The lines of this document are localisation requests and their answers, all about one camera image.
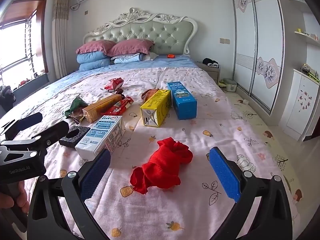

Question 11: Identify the brown yellow snack wrapper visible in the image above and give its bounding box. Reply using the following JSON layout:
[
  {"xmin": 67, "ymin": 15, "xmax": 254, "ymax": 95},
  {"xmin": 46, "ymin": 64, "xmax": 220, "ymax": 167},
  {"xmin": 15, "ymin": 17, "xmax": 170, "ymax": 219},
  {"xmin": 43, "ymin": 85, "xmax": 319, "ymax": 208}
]
[{"xmin": 67, "ymin": 109, "xmax": 85, "ymax": 125}]

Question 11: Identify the green snack wrapper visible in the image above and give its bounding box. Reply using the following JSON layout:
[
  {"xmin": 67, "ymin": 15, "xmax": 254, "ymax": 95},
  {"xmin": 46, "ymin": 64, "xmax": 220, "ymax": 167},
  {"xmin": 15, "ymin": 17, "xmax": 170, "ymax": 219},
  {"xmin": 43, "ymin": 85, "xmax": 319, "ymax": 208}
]
[{"xmin": 65, "ymin": 95, "xmax": 88, "ymax": 118}]

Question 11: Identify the long brown cardboard box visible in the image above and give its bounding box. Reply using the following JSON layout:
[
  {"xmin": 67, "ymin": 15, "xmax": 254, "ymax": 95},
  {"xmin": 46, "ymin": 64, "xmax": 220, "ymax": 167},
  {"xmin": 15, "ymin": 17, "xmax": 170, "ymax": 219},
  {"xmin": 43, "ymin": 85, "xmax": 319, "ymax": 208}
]
[{"xmin": 83, "ymin": 94, "xmax": 122, "ymax": 124}]

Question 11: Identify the red snack bag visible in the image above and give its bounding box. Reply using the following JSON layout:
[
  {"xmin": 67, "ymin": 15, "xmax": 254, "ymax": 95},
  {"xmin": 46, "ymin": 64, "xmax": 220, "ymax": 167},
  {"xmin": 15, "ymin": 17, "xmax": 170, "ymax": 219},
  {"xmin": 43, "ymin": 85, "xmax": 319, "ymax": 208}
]
[
  {"xmin": 102, "ymin": 96, "xmax": 134, "ymax": 115},
  {"xmin": 104, "ymin": 77, "xmax": 124, "ymax": 93}
]

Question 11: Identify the orange knitted sock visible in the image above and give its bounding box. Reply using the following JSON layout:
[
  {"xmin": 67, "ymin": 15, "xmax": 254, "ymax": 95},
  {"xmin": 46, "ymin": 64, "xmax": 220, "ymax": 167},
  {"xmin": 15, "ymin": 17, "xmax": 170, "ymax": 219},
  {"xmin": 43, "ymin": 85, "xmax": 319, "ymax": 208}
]
[{"xmin": 141, "ymin": 88, "xmax": 159, "ymax": 102}]

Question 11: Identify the blue nasal spray box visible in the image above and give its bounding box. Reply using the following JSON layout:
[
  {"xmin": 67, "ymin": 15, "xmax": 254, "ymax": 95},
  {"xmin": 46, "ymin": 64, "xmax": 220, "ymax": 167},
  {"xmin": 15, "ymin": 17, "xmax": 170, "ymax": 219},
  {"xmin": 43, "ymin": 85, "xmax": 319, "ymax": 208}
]
[{"xmin": 168, "ymin": 81, "xmax": 197, "ymax": 120}]

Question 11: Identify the person left hand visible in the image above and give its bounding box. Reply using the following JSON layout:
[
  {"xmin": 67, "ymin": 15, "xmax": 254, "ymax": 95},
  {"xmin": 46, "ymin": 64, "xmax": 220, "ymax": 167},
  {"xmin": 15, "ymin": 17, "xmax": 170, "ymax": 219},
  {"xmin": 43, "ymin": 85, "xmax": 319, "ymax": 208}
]
[{"xmin": 0, "ymin": 181, "xmax": 29, "ymax": 213}]

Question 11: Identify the black foam block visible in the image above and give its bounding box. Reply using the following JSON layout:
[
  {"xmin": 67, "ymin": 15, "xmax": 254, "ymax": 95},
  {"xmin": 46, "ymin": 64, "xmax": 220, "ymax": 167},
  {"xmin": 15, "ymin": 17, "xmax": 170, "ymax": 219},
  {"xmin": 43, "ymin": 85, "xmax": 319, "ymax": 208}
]
[{"xmin": 59, "ymin": 126, "xmax": 90, "ymax": 148}]

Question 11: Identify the white blue carton box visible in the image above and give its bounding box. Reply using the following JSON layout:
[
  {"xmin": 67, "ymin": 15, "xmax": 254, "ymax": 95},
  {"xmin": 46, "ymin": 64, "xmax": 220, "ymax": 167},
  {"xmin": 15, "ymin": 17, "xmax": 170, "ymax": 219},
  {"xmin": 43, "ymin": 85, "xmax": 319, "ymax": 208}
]
[{"xmin": 75, "ymin": 115, "xmax": 125, "ymax": 161}]

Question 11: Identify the red snack bag flat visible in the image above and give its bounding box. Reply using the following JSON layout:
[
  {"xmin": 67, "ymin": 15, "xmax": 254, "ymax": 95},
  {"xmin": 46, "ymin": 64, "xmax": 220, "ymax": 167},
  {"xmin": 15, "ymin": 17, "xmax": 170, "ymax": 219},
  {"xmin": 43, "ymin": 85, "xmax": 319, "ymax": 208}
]
[{"xmin": 102, "ymin": 96, "xmax": 134, "ymax": 115}]

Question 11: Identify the dark maroon sock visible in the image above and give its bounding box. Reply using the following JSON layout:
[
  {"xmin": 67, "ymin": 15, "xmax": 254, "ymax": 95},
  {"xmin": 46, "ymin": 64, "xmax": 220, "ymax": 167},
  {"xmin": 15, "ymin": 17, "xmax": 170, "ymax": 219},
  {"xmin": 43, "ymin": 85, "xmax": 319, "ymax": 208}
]
[{"xmin": 116, "ymin": 88, "xmax": 125, "ymax": 99}]

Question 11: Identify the folded blue duvet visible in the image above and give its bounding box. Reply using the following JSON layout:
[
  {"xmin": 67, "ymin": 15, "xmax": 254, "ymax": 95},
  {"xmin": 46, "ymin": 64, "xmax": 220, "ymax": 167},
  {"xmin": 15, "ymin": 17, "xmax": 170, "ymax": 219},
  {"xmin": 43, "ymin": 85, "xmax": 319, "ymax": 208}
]
[{"xmin": 76, "ymin": 51, "xmax": 111, "ymax": 72}]

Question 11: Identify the left pink pillow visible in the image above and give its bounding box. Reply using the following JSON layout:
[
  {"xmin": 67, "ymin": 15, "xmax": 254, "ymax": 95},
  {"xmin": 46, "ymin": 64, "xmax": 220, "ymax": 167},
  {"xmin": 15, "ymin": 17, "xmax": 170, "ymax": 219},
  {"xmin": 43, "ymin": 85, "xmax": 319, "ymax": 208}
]
[{"xmin": 76, "ymin": 40, "xmax": 116, "ymax": 55}]

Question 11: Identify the pink pillow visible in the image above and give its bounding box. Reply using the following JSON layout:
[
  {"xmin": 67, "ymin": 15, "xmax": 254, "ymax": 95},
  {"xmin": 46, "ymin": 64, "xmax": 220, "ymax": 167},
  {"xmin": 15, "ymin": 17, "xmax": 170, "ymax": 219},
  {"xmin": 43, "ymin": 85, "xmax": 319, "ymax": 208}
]
[
  {"xmin": 107, "ymin": 39, "xmax": 154, "ymax": 57},
  {"xmin": 76, "ymin": 40, "xmax": 116, "ymax": 55}
]

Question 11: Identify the yellow carton box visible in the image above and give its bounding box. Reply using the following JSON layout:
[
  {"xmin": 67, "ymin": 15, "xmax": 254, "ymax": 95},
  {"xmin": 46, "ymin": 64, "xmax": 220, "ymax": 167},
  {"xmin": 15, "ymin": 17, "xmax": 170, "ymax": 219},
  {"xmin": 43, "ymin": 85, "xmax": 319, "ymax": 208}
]
[{"xmin": 140, "ymin": 89, "xmax": 171, "ymax": 127}]

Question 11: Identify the folded light blue blanket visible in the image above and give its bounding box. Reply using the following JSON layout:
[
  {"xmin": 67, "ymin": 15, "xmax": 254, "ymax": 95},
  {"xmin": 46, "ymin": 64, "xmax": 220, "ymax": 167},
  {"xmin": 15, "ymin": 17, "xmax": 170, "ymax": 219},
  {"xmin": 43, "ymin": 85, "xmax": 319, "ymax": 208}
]
[{"xmin": 111, "ymin": 53, "xmax": 145, "ymax": 64}]

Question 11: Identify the beige curtain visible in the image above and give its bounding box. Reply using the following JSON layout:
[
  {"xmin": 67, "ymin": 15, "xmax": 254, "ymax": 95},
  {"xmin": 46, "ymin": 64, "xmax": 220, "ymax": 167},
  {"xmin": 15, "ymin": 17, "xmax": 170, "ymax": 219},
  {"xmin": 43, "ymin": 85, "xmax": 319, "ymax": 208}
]
[{"xmin": 52, "ymin": 0, "xmax": 70, "ymax": 79}]

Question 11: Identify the white low cabinet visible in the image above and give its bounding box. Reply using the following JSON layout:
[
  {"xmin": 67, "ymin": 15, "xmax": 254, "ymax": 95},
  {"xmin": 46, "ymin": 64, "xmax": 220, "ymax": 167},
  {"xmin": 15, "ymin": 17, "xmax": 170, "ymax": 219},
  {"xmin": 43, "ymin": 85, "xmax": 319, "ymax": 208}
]
[{"xmin": 279, "ymin": 69, "xmax": 319, "ymax": 141}]

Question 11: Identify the red cloth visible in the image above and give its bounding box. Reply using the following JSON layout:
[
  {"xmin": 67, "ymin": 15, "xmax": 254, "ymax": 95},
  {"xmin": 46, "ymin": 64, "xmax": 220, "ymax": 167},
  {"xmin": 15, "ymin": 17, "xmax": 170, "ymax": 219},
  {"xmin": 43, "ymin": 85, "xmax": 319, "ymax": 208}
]
[{"xmin": 130, "ymin": 137, "xmax": 193, "ymax": 194}]

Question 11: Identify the right pink pillow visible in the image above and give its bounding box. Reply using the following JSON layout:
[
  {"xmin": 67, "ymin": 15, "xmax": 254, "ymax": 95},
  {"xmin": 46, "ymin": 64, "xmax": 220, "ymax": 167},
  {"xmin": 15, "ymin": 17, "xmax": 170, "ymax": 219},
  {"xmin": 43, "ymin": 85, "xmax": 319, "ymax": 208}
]
[{"xmin": 107, "ymin": 39, "xmax": 154, "ymax": 57}]

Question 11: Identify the pink printed quilt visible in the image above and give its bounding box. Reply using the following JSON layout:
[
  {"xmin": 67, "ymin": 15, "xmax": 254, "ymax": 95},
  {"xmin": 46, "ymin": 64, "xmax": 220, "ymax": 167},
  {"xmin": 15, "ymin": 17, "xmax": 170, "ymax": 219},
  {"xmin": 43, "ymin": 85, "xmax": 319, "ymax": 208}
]
[{"xmin": 0, "ymin": 65, "xmax": 304, "ymax": 240}]

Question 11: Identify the small orange object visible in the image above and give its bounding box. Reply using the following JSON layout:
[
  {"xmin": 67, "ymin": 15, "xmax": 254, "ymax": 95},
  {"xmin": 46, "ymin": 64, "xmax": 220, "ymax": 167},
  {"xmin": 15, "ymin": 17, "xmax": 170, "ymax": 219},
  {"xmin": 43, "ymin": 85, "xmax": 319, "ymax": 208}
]
[{"xmin": 167, "ymin": 54, "xmax": 175, "ymax": 59}]

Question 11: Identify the white storage box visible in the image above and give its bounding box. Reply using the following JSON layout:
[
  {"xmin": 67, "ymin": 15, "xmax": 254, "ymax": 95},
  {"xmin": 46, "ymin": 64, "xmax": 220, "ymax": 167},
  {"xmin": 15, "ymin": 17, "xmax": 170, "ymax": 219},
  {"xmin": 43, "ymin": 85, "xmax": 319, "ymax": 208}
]
[{"xmin": 223, "ymin": 78, "xmax": 238, "ymax": 92}]

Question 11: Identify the green tufted headboard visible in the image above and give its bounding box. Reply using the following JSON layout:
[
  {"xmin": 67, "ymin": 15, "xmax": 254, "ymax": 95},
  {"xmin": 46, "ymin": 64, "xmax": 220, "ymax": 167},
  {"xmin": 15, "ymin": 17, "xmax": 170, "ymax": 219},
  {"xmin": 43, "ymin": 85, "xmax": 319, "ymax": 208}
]
[{"xmin": 83, "ymin": 8, "xmax": 198, "ymax": 56}]

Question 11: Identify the bedside table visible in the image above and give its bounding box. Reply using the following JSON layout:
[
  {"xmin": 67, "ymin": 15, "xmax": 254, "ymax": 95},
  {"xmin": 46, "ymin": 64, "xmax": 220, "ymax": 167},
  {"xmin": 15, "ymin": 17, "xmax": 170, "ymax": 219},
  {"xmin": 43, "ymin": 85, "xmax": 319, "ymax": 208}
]
[{"xmin": 196, "ymin": 62, "xmax": 220, "ymax": 84}]

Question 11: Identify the black white clothes pile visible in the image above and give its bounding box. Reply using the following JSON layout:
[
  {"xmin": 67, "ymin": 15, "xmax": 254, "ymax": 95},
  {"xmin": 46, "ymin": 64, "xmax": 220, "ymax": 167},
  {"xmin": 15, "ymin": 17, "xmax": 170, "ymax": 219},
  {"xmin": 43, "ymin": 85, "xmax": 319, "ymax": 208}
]
[{"xmin": 202, "ymin": 58, "xmax": 220, "ymax": 68}]

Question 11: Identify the white sliding wardrobe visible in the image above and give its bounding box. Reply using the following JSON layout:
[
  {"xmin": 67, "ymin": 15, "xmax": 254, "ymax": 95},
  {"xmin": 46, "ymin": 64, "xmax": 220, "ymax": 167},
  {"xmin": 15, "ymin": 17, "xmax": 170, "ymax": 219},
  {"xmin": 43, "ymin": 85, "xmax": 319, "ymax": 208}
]
[{"xmin": 233, "ymin": 0, "xmax": 284, "ymax": 113}]

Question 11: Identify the window with wooden frame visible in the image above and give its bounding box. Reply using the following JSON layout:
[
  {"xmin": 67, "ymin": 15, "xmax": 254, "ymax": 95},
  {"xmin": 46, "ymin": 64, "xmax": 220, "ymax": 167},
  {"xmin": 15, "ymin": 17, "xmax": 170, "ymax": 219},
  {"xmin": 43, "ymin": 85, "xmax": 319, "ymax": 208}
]
[{"xmin": 1, "ymin": 0, "xmax": 48, "ymax": 89}]

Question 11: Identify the white wall shelf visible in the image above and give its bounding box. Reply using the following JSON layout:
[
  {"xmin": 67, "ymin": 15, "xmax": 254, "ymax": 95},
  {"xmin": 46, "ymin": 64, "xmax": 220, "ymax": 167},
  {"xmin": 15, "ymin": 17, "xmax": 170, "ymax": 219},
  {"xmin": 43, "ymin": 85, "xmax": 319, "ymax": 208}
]
[{"xmin": 295, "ymin": 31, "xmax": 320, "ymax": 47}]

